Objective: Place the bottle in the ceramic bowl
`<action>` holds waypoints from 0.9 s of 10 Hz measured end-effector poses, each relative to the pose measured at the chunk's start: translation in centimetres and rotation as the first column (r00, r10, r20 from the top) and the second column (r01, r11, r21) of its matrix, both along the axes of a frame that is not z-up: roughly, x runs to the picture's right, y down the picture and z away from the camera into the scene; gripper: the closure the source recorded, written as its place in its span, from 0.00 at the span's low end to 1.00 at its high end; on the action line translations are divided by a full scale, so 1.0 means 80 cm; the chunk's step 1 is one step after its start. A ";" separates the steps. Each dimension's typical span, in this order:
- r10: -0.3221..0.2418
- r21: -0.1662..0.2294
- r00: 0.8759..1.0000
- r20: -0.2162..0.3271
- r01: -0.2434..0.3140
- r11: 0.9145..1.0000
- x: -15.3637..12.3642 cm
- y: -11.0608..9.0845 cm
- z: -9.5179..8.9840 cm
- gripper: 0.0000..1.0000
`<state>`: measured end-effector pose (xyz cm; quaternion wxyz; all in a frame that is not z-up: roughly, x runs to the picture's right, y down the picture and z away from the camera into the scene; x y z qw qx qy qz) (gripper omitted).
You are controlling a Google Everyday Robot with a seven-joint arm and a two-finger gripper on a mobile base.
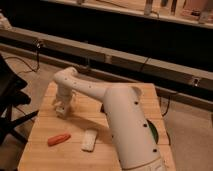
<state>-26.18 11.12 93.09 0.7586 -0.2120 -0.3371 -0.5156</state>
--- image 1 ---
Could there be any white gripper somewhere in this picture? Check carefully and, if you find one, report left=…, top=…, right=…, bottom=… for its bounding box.
left=52, top=85, right=73, bottom=118

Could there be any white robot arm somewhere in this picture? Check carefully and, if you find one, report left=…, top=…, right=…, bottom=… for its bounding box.
left=53, top=67, right=167, bottom=171

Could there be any green ceramic bowl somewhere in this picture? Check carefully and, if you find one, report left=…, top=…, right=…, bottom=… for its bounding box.
left=147, top=119, right=159, bottom=144

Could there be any orange carrot toy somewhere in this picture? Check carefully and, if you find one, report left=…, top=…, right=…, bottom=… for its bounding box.
left=47, top=134, right=71, bottom=146

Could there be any white rectangular sponge block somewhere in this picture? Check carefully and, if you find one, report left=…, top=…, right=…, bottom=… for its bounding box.
left=81, top=129, right=98, bottom=152

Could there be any black office chair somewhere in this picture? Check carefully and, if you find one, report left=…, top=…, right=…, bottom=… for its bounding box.
left=0, top=54, right=38, bottom=145

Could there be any black floor cable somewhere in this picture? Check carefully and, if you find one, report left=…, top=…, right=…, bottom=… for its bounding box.
left=3, top=42, right=44, bottom=75

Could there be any black cable by table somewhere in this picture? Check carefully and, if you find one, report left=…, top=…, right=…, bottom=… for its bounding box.
left=159, top=96, right=172, bottom=118

